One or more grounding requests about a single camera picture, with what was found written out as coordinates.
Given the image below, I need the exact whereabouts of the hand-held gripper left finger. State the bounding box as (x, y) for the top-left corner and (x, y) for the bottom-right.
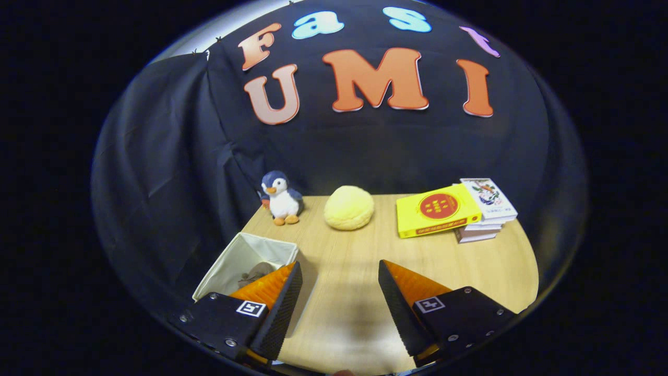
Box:
(168, 261), (303, 365)

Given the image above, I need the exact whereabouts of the brown fuzzy slipper shoe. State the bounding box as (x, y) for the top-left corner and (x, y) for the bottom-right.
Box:
(237, 263), (280, 288)

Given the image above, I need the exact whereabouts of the penguin plush toy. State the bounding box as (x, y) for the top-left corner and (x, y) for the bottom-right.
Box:
(260, 170), (305, 226)

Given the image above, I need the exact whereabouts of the brown fabric storage box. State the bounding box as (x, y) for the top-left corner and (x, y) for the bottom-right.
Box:
(192, 232), (314, 337)

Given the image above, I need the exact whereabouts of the yellow book with red circle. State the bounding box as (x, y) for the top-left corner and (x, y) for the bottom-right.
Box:
(396, 183), (482, 239)

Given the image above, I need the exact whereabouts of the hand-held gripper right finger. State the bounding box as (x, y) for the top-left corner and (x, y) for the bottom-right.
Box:
(378, 260), (517, 367)

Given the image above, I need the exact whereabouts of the yellow round plush bun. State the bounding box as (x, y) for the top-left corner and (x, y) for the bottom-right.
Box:
(324, 185), (375, 231)

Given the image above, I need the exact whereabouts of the white illustrated book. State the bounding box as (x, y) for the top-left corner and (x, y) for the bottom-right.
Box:
(459, 178), (518, 222)

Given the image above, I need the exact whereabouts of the plain white book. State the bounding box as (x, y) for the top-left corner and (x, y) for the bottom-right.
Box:
(463, 219), (505, 232)
(455, 226), (499, 244)

